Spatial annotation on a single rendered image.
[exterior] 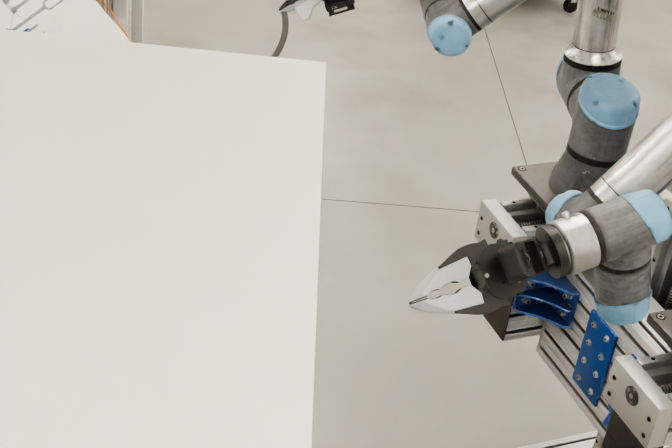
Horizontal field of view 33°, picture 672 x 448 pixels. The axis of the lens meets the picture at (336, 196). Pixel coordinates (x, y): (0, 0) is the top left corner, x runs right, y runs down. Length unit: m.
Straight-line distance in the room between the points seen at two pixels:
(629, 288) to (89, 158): 0.87
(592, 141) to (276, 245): 1.47
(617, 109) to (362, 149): 2.57
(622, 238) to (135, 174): 0.79
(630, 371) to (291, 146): 1.14
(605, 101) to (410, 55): 3.38
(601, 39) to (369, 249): 1.96
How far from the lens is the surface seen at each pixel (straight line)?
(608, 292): 1.59
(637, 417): 1.99
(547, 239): 1.50
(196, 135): 0.96
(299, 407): 0.70
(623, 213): 1.52
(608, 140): 2.25
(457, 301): 1.45
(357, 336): 3.69
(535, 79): 5.53
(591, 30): 2.31
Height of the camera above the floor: 2.33
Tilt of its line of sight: 32 degrees down
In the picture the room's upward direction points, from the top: 7 degrees clockwise
